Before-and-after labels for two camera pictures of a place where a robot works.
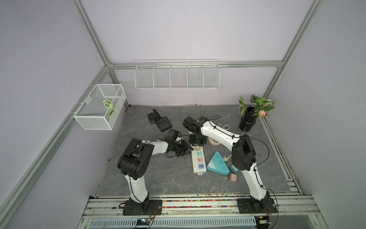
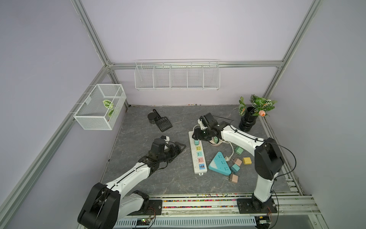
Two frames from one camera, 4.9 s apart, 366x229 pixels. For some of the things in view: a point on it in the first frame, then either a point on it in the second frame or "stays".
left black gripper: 184,149 -> 174,153
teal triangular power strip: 217,163 stays
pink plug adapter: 232,177 stays
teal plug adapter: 233,169 stays
